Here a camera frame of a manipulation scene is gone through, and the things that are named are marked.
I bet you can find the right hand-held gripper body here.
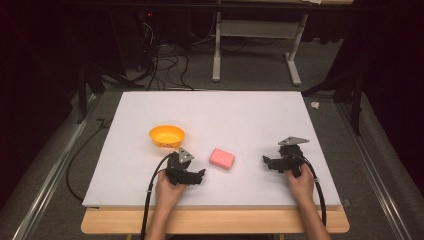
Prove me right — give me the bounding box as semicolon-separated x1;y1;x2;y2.
277;135;311;178

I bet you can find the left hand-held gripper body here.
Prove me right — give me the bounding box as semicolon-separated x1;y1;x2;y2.
164;147;196;186

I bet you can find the person's left hand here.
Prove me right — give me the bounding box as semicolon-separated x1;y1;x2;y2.
154;171;188;210

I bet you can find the person's right hand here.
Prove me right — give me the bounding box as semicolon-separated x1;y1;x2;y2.
285;164;316;206

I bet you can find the pink soap bar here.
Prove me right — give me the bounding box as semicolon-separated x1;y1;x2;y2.
208;147;236;172

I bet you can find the orange plastic bowl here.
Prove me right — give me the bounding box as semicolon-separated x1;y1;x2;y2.
148;124;187;150

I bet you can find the wooden table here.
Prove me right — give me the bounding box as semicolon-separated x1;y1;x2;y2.
80;205;351;236

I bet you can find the white foam board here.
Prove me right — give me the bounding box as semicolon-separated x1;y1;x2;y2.
81;90;342;210

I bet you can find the black metal stand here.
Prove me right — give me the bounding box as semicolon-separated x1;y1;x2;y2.
301;71;365;137
75;63;146;126

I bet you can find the black computer tower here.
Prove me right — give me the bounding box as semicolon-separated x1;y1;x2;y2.
108;7;159;72

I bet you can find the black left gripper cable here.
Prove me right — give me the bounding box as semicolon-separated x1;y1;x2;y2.
139;153;173;240

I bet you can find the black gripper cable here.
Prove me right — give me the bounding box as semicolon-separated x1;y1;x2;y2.
290;152;328;228
139;153;173;240

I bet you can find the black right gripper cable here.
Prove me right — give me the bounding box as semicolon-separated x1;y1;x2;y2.
290;152;328;228

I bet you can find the aluminium floor rail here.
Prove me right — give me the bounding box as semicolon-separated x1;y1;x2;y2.
11;95;100;240
335;101;414;240

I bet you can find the tangle of black floor cables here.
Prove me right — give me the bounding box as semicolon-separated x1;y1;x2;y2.
135;19;221;92

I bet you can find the black floor cable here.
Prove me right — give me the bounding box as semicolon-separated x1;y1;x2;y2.
65;117;114;203

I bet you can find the white metal desk frame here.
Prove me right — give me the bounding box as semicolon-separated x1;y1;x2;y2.
211;11;310;88

